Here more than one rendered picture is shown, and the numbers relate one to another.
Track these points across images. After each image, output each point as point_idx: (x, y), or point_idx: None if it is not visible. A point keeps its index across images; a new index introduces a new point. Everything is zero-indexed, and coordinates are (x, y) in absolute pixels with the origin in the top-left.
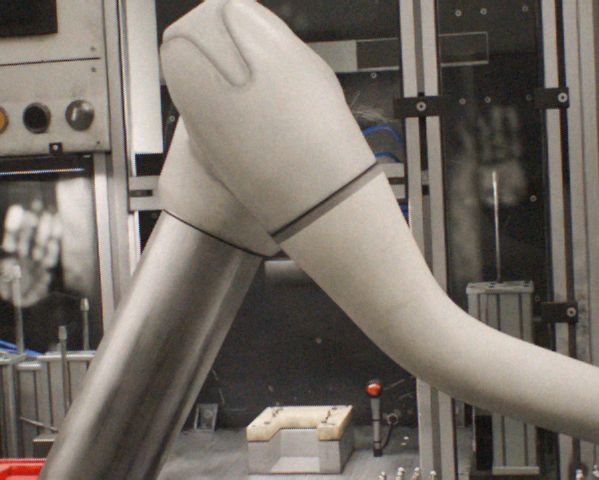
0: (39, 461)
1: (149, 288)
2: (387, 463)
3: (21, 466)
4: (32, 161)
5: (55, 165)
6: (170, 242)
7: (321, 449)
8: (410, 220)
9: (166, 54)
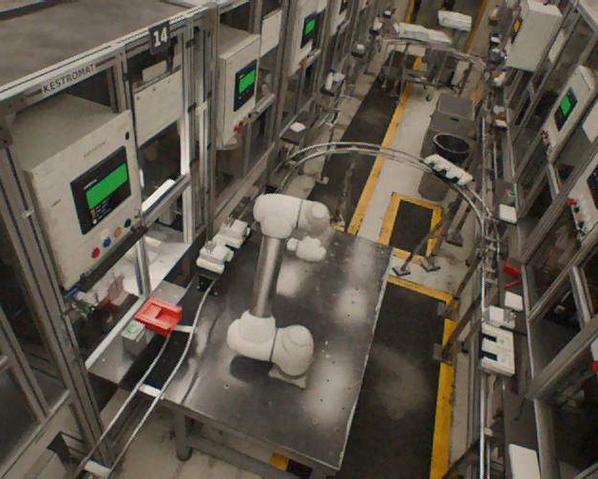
0: (145, 306)
1: (280, 253)
2: (157, 240)
3: (144, 311)
4: (139, 237)
5: (144, 233)
6: (282, 243)
7: (158, 249)
8: (190, 189)
9: (320, 220)
